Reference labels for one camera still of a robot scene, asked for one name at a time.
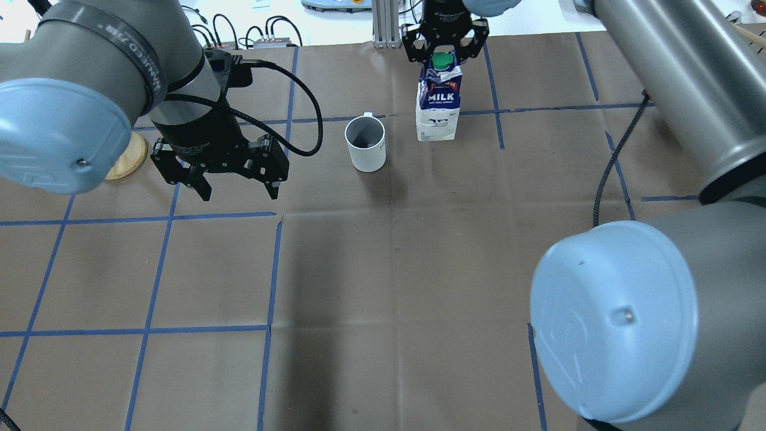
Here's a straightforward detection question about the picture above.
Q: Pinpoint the white ceramic mug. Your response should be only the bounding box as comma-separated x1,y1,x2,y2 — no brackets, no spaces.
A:
344,112,386,174

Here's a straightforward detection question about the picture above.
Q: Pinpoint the blue white milk carton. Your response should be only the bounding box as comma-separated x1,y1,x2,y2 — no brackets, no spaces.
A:
415,51,463,142

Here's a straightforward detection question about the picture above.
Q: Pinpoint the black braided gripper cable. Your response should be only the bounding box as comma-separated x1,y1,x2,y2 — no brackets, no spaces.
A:
168,57,324,158

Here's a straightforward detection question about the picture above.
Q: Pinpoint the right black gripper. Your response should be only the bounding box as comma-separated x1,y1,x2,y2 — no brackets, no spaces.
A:
400,1,490,65

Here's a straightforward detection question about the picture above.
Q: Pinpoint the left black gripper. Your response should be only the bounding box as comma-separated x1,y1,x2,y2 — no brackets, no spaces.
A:
150,51,289,202

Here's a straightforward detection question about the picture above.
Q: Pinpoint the wooden mug tree stand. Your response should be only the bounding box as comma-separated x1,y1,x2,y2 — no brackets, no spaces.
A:
105,131,148,181

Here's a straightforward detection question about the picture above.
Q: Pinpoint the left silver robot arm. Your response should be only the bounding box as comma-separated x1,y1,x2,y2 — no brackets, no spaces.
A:
1,1,289,200

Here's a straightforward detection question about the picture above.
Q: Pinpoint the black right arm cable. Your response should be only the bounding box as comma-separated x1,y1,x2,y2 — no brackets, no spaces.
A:
592,90,652,228

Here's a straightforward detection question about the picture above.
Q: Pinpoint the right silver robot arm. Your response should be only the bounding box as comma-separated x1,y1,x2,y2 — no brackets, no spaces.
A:
529,1,764,430

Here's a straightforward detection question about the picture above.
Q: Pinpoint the aluminium frame post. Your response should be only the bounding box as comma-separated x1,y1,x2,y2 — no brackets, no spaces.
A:
372,0,402,49

